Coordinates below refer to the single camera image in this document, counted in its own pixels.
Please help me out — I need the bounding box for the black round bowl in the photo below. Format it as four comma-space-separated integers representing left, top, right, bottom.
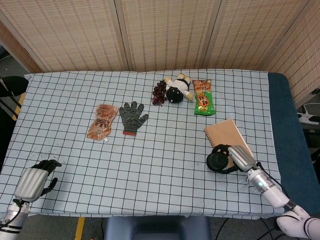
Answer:
206, 149, 236, 173

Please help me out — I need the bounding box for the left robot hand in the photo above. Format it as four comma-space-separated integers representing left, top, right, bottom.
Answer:
13, 159, 63, 202

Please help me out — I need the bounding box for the purple grape bunch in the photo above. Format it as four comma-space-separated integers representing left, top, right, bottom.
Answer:
151, 79, 168, 106

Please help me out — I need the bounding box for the black and white plush toy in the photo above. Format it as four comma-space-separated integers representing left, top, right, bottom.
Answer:
163, 72, 194, 104

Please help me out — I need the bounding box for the bamboo folding screen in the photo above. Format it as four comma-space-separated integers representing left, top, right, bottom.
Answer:
0, 0, 320, 102

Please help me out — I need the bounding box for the green snack bag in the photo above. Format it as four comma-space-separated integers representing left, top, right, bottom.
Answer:
191, 79, 216, 117

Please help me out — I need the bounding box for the grey knit work glove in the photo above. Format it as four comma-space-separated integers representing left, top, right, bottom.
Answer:
118, 100, 150, 137

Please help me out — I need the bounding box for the checked light blue tablecloth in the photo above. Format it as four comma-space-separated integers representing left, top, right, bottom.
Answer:
0, 69, 283, 217

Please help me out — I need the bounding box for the blue padded table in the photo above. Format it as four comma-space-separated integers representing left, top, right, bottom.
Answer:
266, 72, 320, 219

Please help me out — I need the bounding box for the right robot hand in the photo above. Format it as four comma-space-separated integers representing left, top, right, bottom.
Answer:
211, 144, 258, 175

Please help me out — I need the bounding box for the brown spiral notebook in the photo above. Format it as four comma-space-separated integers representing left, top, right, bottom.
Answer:
203, 118, 255, 158

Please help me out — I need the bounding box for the orange spout pouch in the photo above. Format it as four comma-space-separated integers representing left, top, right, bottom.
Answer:
86, 103, 119, 144

